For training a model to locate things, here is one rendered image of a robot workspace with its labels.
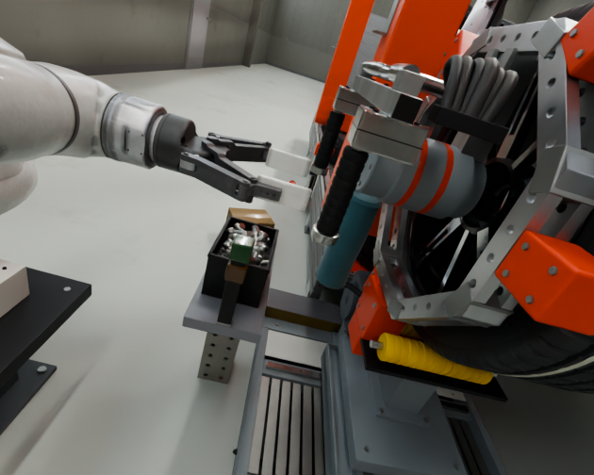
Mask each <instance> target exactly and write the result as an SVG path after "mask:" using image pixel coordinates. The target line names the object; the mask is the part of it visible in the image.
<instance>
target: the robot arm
mask: <svg viewBox="0 0 594 475"><path fill-rule="evenodd" d="M271 146H272V144H271V143H270V142H268V141H266V142H261V141H255V140H249V139H240V138H234V137H228V136H224V135H220V134H216V133H213V132H208V134H207V137H206V138H205V137H199V136H198V135H197V133H196V126H195V123H194V121H193V120H191V119H187V118H184V117H181V116H178V115H174V114H172V113H168V112H167V110H166V108H165V107H164V106H162V105H159V104H156V103H153V102H150V101H146V100H143V99H140V98H138V97H134V96H133V95H130V94H127V93H122V92H119V91H117V90H115V89H113V88H111V87H110V86H108V85H107V84H105V83H103V82H101V81H99V80H96V79H93V78H91V77H88V76H86V75H84V74H81V73H78V72H76V71H73V70H70V69H67V68H63V67H60V66H58V65H54V64H50V63H45V62H34V61H27V60H26V59H25V56H24V54H23V53H22V52H20V51H19V50H17V49H16V48H15V47H13V46H12V45H10V44H9V43H7V42H6V41H4V40H3V39H1V38H0V215H2V214H4V213H6V212H8V211H10V210H11V209H13V208H15V207H16V206H18V205H20V204H21V203H22V202H23V201H25V200H26V199H27V198H28V197H29V196H30V195H31V193H32V192H33V191H34V189H35V187H36V186H37V183H38V174H37V170H36V167H35V165H34V163H33V161H32V160H34V159H37V158H40V157H42V156H72V157H80V158H87V157H106V158H111V159H113V160H115V161H119V162H124V163H128V164H131V165H135V166H139V167H142V168H145V169H148V170H150V169H153V168H154V167H155V166H158V167H160V168H163V169H167V170H170V171H174V172H180V173H183V174H185V175H188V176H191V177H194V178H196V179H198V180H200V181H202V182H204V183H205V184H207V185H209V186H211V187H213V188H215V189H217V190H219V191H221V192H222V193H224V194H226V195H228V196H230V197H232V198H234V199H236V200H238V201H240V202H245V203H248V204H250V203H252V202H253V199H254V197H255V198H258V199H261V200H265V201H268V202H272V203H275V204H279V205H284V206H287V207H291V208H294V209H298V210H301V211H305V210H306V207H307V204H308V201H309V198H310V195H311V192H312V190H311V189H310V188H305V187H301V186H298V185H294V184H291V183H288V182H285V181H282V180H278V179H275V178H271V177H269V176H266V175H262V174H259V175H258V176H257V178H256V177H255V176H253V175H252V174H250V173H248V172H247V171H245V170H244V169H243V168H241V167H240V166H238V165H237V164H235V163H234V162H232V161H244V162H266V163H265V165H266V166H268V167H271V168H274V169H277V170H280V171H283V172H289V173H293V174H296V175H299V176H302V177H306V175H307V172H308V169H309V166H310V163H311V160H310V159H308V158H305V157H301V156H297V155H294V154H290V153H287V152H284V151H280V150H277V149H274V148H271Z"/></svg>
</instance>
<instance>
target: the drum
mask: <svg viewBox="0 0 594 475"><path fill-rule="evenodd" d="M421 148H422V150H420V153H419V155H418V157H417V159H416V161H415V163H414V165H412V166H409V165H406V164H404V163H401V162H397V161H394V160H391V159H388V158H384V157H381V156H377V155H373V154H370V153H369V157H368V160H367V162H366V163H365V167H364V170H363V172H362V173H361V176H360V179H359V181H358V182H357V186H356V191H357V192H360V193H363V194H367V195H370V196H372V197H376V199H377V201H378V202H381V203H385V204H388V205H393V206H397V207H400V208H403V209H407V210H410V211H413V212H416V213H420V214H423V215H426V216H429V217H433V218H436V219H445V218H447V217H451V218H455V219H457V218H461V217H464V216H465V215H467V214H468V213H470V212H471V211H472V210H473V209H474V207H475V206H476V205H477V203H478V202H479V200H480V198H481V196H482V194H483V192H484V189H485V186H486V181H487V169H486V167H485V165H484V164H483V163H481V162H478V161H475V160H474V159H473V156H468V155H464V154H461V153H460V152H459V150H458V148H457V147H455V146H452V145H450V144H448V143H445V142H442V141H438V140H434V139H429V138H426V140H425V142H424V144H423V145H422V147H421Z"/></svg>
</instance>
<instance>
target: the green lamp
mask: <svg viewBox="0 0 594 475"><path fill-rule="evenodd" d="M255 242H256V240H255V239H254V238H252V237H246V236H243V235H240V234H236V235H235V237H234V240H233V242H232V246H231V250H230V255H229V259H230V260H233V261H237V262H240V263H244V264H249V262H250V259H251V256H252V252H253V249H254V246H255Z"/></svg>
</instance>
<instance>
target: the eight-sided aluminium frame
mask: <svg viewBox="0 0 594 475"><path fill-rule="evenodd" d="M577 23H578V22H575V21H572V20H571V19H568V18H559V19H555V18H553V17H550V18H549V19H548V20H546V21H539V22H532V23H527V24H520V25H508V26H501V27H493V26H491V27H490V28H489V29H485V30H484V31H483V32H482V33H481V34H480V35H479V36H478V37H477V38H476V39H474V40H473V41H472V44H471V46H470V48H469V49H468V50H467V51H466V52H465V54H464V55H463V56H470V57H471V58H472V59H476V58H478V57H481V58H485V56H486V54H487V51H488V49H491V48H497V49H499V51H498V52H499V53H504V51H505V49H506V48H518V51H517V52H518V55H521V56H536V59H535V60H536V61H538V90H537V150H536V170H535V173H534V176H533V178H532V179H531V181H530V182H529V184H528V185H527V187H526V188H525V190H524V191H523V193H522V194H521V196H520V197H519V198H518V200H517V201H516V203H515V204H514V206H513V207H512V209H511V210H510V212H509V213H508V215H507V216H506V218H505V219H504V221H503V223H502V224H501V226H500V227H499V229H498V230H497V232H496V233H495V235H494V236H493V238H492V239H491V241H490V242H489V243H488V245H487V246H486V248H485V249H484V251H483V252H482V254H481V255H480V257H479V258H478V260H477V261H476V263H475V264H474V266H473V267H472V269H471V270H470V272H469V274H468V275H467V277H466V278H465V280H464V281H463V283H462V284H461V286H460V287H459V288H458V289H457V290H456V291H449V292H443V293H437V294H431V295H425V296H420V295H419V293H418V291H417V290H416V288H415V285H414V283H413V281H412V279H411V277H410V275H409V272H408V270H407V268H406V266H405V264H404V261H403V246H404V233H405V227H406V219H407V212H408V210H407V209H403V208H400V207H397V206H396V211H395V218H394V223H393V230H392V237H391V242H390V246H388V238H389V231H390V226H391V219H392V213H393V205H388V204H385V203H382V209H381V215H380V221H379V226H378V232H377V238H376V243H375V248H374V249H373V266H374V267H375V266H376V269H377V274H378V278H379V281H380V284H381V287H382V290H383V293H384V296H385V299H386V302H387V306H388V309H387V311H388V312H389V314H390V316H391V319H394V320H397V321H401V322H405V323H409V324H413V325H417V326H423V327H427V326H481V327H485V328H487V327H489V326H500V325H501V324H502V323H503V321H504V320H505V319H506V317H508V316H510V315H512V314H514V311H513V309H514V307H515V306H516V305H517V304H518V301H517V300H516V299H515V298H514V297H513V296H512V294H511V293H510V292H509V291H508V290H507V288H506V287H505V286H504V285H503V284H502V282H501V281H500V280H499V279H498V278H497V276H496V275H495V272H496V270H497V269H498V268H499V267H500V266H501V264H502V263H503V261H504V260H505V258H506V257H507V256H508V254H509V253H510V251H511V250H512V249H513V247H514V246H515V244H516V243H517V242H518V240H519V239H520V237H521V236H522V234H523V233H524V232H525V231H532V232H535V233H539V234H541V235H544V236H548V237H551V238H557V239H560V240H564V241H568V240H569V239H570V237H571V236H572V235H573V234H574V232H575V231H576V230H577V229H578V227H579V226H580V225H581V224H582V222H583V221H584V220H585V219H586V217H587V216H588V215H589V213H590V212H591V211H592V210H593V208H594V85H593V84H590V83H587V82H585V81H583V80H580V79H577V78H574V77H572V76H570V75H569V72H568V68H567V64H566V60H565V55H564V51H563V47H562V44H561V40H562V39H563V38H564V37H565V36H566V35H567V34H568V33H569V32H570V31H571V30H572V29H573V28H574V26H575V25H576V24H577ZM463 56H462V57H463ZM441 100H442V99H440V98H437V97H435V96H432V95H429V96H426V97H425V99H424V101H423V102H422V104H421V108H420V110H419V112H418V114H417V117H416V119H415V121H414V122H417V123H420V124H421V125H422V126H425V125H426V126H428V128H427V129H428V130H429V134H428V136H427V138H429V139H434V140H436V139H437V135H438V133H439V131H440V129H441V127H442V126H441V125H438V124H435V123H432V122H430V121H429V120H428V116H429V114H430V112H431V110H432V108H433V106H434V104H438V105H439V104H440V103H441Z"/></svg>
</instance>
